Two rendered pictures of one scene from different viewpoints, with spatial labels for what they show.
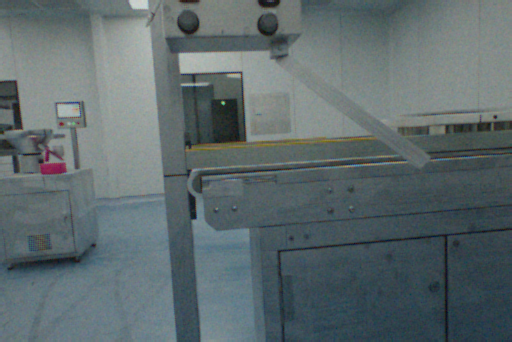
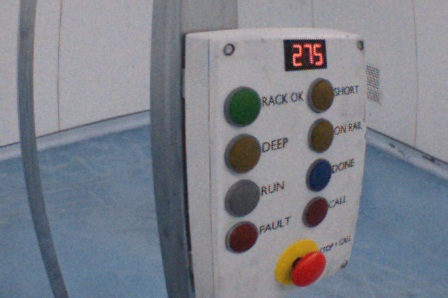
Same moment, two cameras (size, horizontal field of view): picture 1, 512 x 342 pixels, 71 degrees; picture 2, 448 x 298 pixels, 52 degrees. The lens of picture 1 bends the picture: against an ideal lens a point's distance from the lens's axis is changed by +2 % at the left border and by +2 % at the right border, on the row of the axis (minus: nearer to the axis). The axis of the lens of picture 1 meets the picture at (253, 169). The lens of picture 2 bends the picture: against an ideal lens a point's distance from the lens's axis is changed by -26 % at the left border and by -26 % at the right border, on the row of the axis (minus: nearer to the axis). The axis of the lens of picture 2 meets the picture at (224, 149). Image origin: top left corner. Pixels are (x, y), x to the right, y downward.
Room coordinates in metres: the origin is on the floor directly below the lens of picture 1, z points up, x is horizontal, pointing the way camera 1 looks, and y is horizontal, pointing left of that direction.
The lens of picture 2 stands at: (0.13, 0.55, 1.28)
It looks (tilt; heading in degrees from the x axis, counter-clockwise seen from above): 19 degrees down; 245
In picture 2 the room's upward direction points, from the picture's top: 1 degrees counter-clockwise
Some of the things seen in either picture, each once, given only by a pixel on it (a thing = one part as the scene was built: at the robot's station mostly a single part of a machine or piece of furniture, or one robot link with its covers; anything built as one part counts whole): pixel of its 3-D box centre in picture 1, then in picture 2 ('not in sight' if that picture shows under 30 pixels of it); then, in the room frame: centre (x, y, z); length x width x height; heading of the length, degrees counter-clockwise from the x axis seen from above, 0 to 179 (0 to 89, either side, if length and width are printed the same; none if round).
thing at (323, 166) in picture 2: not in sight; (320, 176); (-0.14, 0.16, 1.09); 0.03 x 0.01 x 0.03; 7
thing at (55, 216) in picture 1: (50, 215); not in sight; (3.10, 1.82, 0.38); 0.63 x 0.57 x 0.76; 98
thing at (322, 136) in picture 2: not in sight; (322, 136); (-0.14, 0.16, 1.12); 0.03 x 0.01 x 0.03; 7
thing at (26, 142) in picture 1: (39, 151); not in sight; (3.15, 1.87, 0.95); 0.49 x 0.36 x 0.37; 98
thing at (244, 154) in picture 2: not in sight; (244, 154); (-0.06, 0.17, 1.12); 0.03 x 0.01 x 0.03; 7
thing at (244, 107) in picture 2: not in sight; (244, 107); (-0.06, 0.17, 1.16); 0.03 x 0.01 x 0.03; 7
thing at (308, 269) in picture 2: not in sight; (300, 264); (-0.13, 0.17, 1.00); 0.04 x 0.04 x 0.04; 7
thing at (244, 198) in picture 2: not in sight; (244, 199); (-0.06, 0.17, 1.09); 0.03 x 0.01 x 0.03; 7
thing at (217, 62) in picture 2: not in sight; (284, 171); (-0.12, 0.13, 1.08); 0.17 x 0.06 x 0.26; 7
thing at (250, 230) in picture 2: not in sight; (243, 238); (-0.06, 0.17, 1.05); 0.03 x 0.01 x 0.03; 7
